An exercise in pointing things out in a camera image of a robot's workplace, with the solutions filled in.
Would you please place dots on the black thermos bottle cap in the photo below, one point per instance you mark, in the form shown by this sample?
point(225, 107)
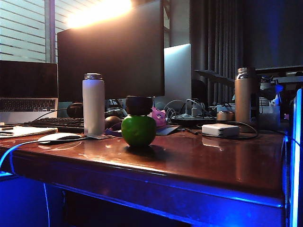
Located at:
point(139, 105)

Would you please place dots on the green apple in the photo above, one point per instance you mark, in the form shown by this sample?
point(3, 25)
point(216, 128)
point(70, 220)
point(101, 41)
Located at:
point(138, 131)

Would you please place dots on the white thermos bottle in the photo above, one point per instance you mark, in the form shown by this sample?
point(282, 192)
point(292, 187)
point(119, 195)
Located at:
point(93, 106)

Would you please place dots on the bronze thermos bottle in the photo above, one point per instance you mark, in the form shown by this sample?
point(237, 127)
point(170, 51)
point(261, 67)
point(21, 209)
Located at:
point(245, 101)

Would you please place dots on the pink plush toy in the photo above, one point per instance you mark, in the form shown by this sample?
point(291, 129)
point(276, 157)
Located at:
point(158, 116)

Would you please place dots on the grey flat card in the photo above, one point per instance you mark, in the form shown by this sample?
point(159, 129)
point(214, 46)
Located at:
point(166, 130)

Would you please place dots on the black power strip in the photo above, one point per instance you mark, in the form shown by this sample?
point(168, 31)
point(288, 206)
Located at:
point(189, 118)

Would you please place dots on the dark brown round object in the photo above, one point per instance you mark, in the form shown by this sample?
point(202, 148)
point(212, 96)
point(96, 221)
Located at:
point(112, 121)

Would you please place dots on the white charger plug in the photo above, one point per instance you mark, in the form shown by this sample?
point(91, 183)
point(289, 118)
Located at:
point(194, 110)

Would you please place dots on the silver display back panel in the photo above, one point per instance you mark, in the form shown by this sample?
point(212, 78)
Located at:
point(177, 71)

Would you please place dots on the small silver flat coaster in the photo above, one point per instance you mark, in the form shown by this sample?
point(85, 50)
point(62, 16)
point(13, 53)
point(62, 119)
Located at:
point(96, 137)

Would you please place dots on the large black monitor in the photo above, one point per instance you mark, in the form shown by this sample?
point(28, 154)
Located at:
point(111, 61)

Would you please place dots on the white power adapter brick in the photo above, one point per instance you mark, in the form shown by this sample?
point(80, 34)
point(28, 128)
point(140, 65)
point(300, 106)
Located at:
point(220, 130)

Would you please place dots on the dark round speaker ball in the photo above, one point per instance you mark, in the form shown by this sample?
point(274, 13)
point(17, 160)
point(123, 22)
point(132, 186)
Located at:
point(75, 110)

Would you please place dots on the black keyboard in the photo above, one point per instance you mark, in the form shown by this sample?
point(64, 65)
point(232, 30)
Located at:
point(56, 123)

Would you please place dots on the white computer mouse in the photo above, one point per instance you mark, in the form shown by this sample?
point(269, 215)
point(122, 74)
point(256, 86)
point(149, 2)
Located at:
point(58, 137)

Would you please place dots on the dark pleated curtain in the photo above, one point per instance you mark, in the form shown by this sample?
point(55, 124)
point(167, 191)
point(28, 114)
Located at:
point(213, 35)

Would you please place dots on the clear plastic container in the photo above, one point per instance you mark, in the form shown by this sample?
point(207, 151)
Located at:
point(270, 117)

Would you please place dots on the white paper notebook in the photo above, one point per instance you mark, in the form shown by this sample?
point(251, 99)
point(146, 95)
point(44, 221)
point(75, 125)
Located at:
point(26, 131)

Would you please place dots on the open silver laptop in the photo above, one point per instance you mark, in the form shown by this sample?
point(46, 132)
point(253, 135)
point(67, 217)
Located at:
point(26, 80)

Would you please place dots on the blue lit vertical panel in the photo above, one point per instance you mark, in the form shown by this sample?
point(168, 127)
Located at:
point(296, 153)

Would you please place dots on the white window blinds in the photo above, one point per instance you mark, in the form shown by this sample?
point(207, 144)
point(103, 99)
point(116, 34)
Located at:
point(21, 30)

